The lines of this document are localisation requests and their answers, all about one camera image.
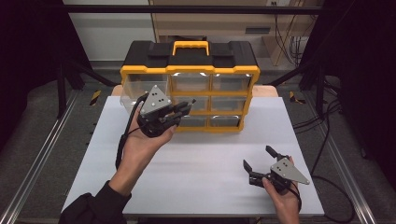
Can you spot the white cabinet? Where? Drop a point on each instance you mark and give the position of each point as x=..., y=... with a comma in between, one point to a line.
x=109, y=34

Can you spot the light wooden furniture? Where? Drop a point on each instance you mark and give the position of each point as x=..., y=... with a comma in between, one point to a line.
x=218, y=25

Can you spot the light wooden board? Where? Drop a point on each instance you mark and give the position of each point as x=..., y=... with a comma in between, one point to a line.
x=264, y=90

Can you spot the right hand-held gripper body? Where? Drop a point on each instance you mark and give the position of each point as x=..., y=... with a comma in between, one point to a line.
x=288, y=172

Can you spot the aluminium floor rail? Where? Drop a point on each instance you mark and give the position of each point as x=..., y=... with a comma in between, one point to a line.
x=40, y=152
x=345, y=174

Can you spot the black curtain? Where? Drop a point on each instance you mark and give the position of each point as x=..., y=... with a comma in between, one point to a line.
x=367, y=77
x=28, y=62

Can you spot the grid of clear drawers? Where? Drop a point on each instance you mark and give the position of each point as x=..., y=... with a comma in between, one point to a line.
x=231, y=82

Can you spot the person's right hand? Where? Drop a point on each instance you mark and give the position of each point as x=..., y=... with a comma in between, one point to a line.
x=286, y=200

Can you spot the black horizontal bar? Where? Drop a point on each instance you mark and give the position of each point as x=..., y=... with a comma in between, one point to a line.
x=186, y=9

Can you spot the transparent plastic drawer bin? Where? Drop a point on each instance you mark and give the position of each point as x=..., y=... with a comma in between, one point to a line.
x=137, y=88

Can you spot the yellow black organizer cabinet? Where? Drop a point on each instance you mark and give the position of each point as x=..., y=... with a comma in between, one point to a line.
x=190, y=54

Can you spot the person's left hand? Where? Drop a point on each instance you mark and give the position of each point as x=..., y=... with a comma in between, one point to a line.
x=143, y=149

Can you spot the black metal stand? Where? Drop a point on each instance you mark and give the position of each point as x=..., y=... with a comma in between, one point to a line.
x=319, y=90
x=61, y=90

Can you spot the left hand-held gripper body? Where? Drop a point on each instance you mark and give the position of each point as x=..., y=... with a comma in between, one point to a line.
x=154, y=101

